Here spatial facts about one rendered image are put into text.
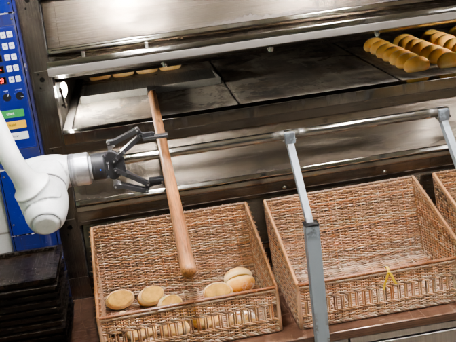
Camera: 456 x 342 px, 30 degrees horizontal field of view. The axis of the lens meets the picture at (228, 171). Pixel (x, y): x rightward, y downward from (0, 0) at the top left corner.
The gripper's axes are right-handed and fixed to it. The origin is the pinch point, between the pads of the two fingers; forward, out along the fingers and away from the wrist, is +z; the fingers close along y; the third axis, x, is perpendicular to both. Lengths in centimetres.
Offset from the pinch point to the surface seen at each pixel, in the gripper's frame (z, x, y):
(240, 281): 19, -32, 56
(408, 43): 106, -108, -3
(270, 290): 26, -5, 47
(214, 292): 10, -30, 57
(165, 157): 0.2, 4.3, -0.8
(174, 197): 0.3, 39.0, -0.5
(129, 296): -18, -37, 57
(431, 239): 86, -35, 53
